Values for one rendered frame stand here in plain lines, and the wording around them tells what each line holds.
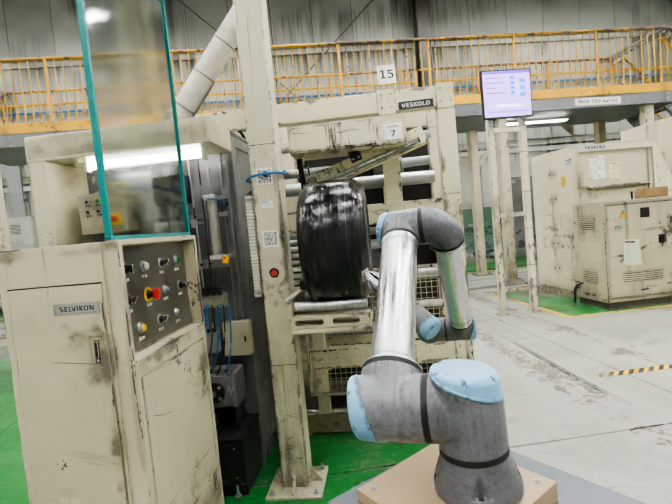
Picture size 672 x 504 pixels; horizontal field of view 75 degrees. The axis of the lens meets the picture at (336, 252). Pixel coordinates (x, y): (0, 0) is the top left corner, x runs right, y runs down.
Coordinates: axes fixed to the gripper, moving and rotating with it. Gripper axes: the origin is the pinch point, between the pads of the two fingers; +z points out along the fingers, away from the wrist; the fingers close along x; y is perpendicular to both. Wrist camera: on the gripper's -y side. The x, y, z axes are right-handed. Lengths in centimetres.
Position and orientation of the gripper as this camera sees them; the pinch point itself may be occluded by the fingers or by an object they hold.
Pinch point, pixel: (368, 272)
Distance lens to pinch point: 186.5
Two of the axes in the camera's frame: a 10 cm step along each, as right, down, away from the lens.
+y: -0.4, 7.1, 7.0
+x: 7.6, -4.4, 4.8
